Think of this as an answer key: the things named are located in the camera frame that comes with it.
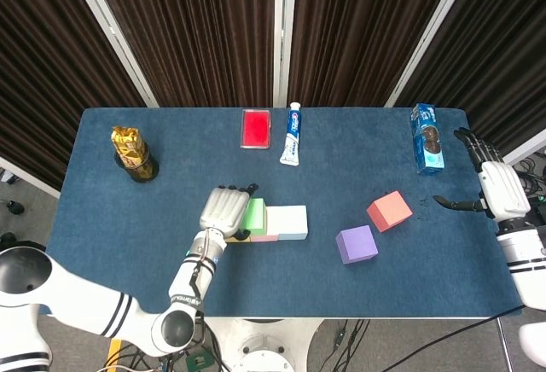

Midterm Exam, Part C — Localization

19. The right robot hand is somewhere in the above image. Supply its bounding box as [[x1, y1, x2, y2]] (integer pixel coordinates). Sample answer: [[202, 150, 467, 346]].
[[433, 127, 532, 223]]

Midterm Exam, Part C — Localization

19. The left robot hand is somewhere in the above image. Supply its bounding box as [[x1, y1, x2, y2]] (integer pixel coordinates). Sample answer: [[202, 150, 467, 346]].
[[199, 183, 260, 240]]

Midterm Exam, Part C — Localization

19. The green cube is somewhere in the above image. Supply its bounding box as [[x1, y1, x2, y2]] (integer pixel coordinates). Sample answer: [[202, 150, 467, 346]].
[[238, 197, 269, 236]]

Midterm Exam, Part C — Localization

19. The light blue cube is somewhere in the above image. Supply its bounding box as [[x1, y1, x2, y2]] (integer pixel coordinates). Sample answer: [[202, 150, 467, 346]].
[[277, 205, 309, 241]]

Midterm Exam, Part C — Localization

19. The red-orange cube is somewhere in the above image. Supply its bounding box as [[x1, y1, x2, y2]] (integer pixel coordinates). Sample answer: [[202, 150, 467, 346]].
[[365, 189, 414, 234]]

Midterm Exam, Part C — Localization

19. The purple cube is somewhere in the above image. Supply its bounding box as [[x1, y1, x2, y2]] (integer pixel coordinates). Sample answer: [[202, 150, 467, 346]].
[[334, 224, 380, 265]]

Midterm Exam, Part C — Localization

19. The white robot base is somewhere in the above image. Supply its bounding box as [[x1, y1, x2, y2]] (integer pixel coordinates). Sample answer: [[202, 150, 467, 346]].
[[200, 318, 325, 372]]

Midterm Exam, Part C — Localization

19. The pink cube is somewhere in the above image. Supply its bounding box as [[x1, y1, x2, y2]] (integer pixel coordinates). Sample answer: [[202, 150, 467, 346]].
[[249, 206, 281, 243]]

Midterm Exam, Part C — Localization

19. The black box with green light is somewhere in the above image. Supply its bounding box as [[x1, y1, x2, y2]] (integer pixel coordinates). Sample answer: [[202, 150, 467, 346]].
[[526, 195, 546, 216]]

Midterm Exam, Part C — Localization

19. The black mesh pen holder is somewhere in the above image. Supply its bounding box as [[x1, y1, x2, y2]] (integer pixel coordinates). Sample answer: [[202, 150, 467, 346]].
[[113, 141, 160, 184]]

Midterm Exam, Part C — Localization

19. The red flat plastic case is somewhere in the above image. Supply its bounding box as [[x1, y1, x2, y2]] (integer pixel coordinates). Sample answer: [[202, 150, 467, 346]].
[[240, 108, 274, 150]]

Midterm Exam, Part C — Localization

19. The blue table cloth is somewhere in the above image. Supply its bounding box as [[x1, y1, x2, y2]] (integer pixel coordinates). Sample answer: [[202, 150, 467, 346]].
[[32, 107, 525, 317]]

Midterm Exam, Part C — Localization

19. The blue cookie box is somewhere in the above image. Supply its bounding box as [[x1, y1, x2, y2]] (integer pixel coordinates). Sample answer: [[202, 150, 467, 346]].
[[409, 102, 446, 176]]

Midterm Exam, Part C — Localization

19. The white blue toothpaste tube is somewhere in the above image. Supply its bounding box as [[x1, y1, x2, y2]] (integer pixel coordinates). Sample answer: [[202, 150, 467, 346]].
[[279, 102, 303, 166]]

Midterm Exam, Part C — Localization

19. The gold snack bag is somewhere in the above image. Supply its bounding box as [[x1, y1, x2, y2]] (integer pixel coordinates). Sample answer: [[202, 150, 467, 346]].
[[110, 125, 154, 179]]

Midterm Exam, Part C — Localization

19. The dark brown pleated curtain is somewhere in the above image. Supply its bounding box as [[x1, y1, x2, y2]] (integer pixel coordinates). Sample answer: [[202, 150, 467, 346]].
[[288, 0, 462, 108], [87, 0, 277, 108], [394, 0, 546, 168], [0, 0, 148, 189]]

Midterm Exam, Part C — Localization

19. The green electronics box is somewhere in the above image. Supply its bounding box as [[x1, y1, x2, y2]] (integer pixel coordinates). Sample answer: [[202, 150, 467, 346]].
[[185, 348, 214, 371]]

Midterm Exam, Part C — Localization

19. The yellow floor tape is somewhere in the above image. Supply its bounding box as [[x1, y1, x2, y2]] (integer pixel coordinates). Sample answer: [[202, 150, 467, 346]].
[[106, 337, 124, 361]]

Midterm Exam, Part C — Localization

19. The black floor cable tangle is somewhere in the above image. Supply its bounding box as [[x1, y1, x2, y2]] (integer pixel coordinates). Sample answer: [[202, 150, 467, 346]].
[[514, 160, 546, 202], [102, 324, 231, 372], [317, 318, 372, 372]]

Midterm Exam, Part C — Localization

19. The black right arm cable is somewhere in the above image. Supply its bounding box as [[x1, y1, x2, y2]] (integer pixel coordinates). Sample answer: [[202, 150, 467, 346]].
[[383, 303, 526, 372]]

